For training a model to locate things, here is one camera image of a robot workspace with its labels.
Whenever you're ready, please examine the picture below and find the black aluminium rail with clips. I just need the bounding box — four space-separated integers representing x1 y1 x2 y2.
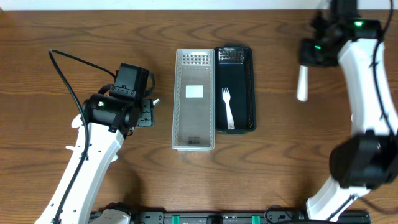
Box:
88 202 373 224

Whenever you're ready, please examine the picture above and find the white plastic fork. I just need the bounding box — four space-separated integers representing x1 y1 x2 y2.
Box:
221 88 235 129
296 65 308 102

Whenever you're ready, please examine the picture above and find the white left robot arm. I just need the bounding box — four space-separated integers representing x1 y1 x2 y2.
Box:
36 89 155 223

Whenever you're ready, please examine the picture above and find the clear white plastic basket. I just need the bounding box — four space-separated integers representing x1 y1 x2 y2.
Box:
172 49 215 152

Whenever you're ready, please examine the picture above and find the dark green plastic basket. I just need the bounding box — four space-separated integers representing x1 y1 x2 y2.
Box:
215 45 256 134

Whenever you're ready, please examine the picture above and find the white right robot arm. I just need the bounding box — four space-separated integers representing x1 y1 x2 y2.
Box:
297 0 397 223

